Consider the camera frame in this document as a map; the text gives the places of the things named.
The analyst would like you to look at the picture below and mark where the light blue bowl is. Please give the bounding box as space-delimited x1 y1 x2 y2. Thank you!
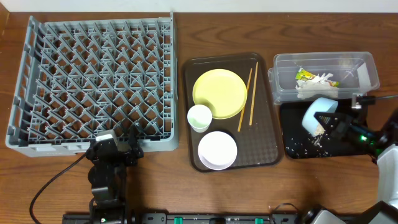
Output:
302 96 339 137

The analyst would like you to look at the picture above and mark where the rice food waste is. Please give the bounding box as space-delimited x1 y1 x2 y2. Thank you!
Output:
285 123 330 156

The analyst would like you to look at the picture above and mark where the green orange snack wrapper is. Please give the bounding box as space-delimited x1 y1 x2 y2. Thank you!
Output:
295 67 340 88

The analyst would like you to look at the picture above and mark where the white paper cup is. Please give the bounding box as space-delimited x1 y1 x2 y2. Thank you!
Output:
187 105 213 133

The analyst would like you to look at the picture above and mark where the clear plastic bin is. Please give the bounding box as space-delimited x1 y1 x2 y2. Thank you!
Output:
268 52 380 103

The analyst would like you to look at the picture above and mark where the yellow plate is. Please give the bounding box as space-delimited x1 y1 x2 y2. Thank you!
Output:
192 68 246 119

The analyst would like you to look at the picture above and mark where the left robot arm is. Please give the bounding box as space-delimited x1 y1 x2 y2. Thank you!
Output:
86 127 144 224

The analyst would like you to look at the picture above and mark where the grey plastic dish rack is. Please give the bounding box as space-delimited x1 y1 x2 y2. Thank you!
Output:
5 16 179 157

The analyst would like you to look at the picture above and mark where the white pink bowl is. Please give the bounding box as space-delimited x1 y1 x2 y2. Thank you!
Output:
198 131 238 170

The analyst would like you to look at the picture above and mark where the brown serving tray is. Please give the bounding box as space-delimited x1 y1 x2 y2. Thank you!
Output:
182 53 283 172

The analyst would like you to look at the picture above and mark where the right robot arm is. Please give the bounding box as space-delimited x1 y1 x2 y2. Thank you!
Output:
310 111 397 223

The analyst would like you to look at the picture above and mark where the wooden chopstick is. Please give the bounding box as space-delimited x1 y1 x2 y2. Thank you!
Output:
238 68 252 132
249 62 259 126

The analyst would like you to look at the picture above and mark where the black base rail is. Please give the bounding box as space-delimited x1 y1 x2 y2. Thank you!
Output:
62 211 374 224

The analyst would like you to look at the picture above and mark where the black waste tray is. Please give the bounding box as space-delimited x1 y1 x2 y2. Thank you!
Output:
279 101 364 159

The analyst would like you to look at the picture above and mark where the white paper napkin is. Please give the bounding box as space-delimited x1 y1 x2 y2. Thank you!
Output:
295 83 339 100

